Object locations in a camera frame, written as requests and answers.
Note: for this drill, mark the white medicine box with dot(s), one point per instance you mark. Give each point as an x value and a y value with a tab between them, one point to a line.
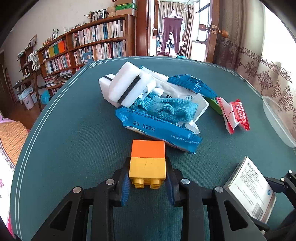
249	187

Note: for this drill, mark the clear plastic bowl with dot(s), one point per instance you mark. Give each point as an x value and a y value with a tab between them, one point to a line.
282	125

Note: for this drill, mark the wooden side desk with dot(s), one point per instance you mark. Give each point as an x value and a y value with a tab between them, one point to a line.
27	60

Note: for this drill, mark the patterned curtain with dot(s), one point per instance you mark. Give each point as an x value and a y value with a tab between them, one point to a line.
261	50

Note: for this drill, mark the wooden bookshelf with books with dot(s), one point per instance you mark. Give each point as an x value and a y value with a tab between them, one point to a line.
102	39

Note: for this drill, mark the green dotted box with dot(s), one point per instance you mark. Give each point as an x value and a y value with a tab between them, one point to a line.
213	102

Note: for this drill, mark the purple hanging trousers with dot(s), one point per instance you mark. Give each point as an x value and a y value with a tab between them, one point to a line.
172	25

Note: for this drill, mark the orange and yellow toy brick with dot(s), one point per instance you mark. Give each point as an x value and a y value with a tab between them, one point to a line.
147	164

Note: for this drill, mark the stacked boxes on shelf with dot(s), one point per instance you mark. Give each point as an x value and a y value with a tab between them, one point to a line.
126	7

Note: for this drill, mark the white waste bin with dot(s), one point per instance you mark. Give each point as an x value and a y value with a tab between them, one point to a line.
28	102

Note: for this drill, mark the wooden door with knob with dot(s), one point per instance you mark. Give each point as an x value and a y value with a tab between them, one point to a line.
212	29

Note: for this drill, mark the teal cloth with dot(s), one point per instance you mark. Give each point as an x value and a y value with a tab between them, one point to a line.
174	110

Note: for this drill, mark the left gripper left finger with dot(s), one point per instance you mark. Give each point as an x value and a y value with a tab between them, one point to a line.
84	213

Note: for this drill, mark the bed with patterned quilt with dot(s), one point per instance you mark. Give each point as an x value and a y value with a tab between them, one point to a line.
13	137

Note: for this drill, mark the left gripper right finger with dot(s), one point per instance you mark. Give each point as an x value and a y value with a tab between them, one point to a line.
227	218

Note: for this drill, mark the red and white glue packet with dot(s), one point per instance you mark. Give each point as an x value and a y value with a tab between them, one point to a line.
234	115

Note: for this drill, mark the blue snack packet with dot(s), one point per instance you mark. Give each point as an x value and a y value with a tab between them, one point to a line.
192	83
148	125

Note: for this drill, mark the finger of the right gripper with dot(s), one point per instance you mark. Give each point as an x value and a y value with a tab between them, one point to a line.
284	185

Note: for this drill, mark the white plastic mask bag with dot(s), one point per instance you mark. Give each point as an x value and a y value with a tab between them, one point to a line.
160	86

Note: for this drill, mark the white sponge with black stripe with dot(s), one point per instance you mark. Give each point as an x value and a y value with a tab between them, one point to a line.
129	83

